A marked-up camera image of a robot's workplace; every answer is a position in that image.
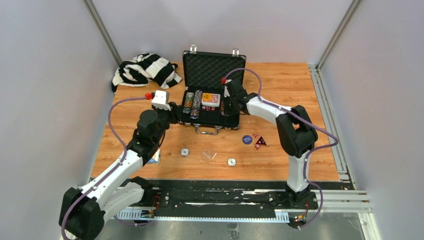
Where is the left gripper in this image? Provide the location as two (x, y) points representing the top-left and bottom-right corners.
(151, 101), (183, 144)

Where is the blue small blind button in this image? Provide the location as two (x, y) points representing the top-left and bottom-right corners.
(242, 135), (253, 145)

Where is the grey white poker chip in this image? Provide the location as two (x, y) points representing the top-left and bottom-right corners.
(227, 158), (237, 167)
(180, 148), (190, 157)

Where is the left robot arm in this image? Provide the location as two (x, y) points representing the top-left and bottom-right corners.
(58, 104), (181, 240)

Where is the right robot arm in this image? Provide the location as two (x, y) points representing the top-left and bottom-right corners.
(221, 78), (318, 209)

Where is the black poker set case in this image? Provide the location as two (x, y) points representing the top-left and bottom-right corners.
(179, 50), (247, 130)

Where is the red playing card deck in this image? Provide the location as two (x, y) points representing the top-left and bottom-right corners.
(201, 93), (221, 108)

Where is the yellow big blind button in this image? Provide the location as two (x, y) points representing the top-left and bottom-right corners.
(202, 93), (213, 102)

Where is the blue card deck box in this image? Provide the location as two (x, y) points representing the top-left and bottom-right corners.
(147, 149), (161, 164)

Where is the green chip row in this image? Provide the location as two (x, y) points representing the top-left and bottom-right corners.
(182, 92), (195, 114)

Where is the red triangular button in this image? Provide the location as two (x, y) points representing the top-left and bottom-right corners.
(255, 136), (268, 146)

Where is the black white striped cloth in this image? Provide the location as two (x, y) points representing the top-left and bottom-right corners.
(111, 52), (182, 93)

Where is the clear dealer button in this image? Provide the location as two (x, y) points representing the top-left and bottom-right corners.
(201, 150), (217, 162)

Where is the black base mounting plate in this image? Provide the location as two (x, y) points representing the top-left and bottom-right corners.
(133, 179), (320, 219)

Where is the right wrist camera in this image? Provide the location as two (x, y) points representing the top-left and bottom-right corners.
(223, 84), (230, 98)

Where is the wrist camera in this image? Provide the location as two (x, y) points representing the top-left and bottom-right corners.
(151, 90), (171, 111)
(223, 84), (230, 98)

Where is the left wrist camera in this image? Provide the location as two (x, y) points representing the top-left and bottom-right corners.
(151, 90), (171, 111)

